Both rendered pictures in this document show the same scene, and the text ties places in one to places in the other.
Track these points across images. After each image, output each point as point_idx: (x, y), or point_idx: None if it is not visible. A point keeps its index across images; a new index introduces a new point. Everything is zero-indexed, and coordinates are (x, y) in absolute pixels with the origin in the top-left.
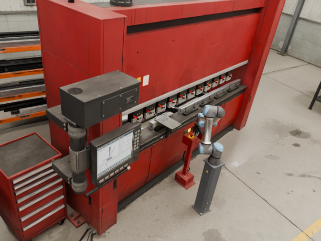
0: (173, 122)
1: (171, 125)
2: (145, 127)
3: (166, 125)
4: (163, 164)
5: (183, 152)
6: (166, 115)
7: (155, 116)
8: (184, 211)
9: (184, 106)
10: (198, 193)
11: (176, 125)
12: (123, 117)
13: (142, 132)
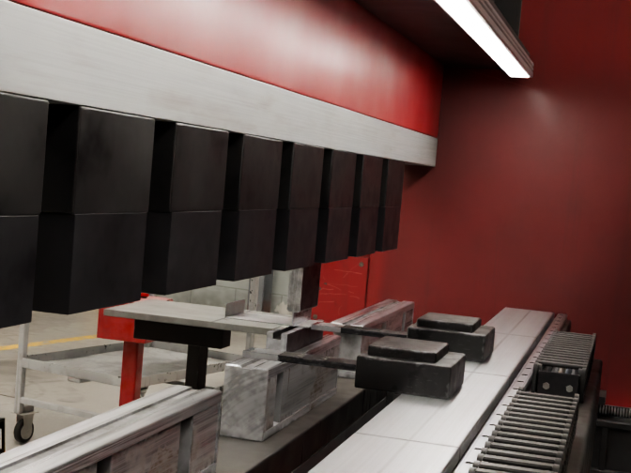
0: (173, 312)
1: (170, 304)
2: (353, 393)
3: (205, 306)
4: None
5: None
6: (254, 326)
7: (322, 321)
8: None
9: (163, 404)
10: None
11: (133, 304)
12: (500, 329)
13: (341, 381)
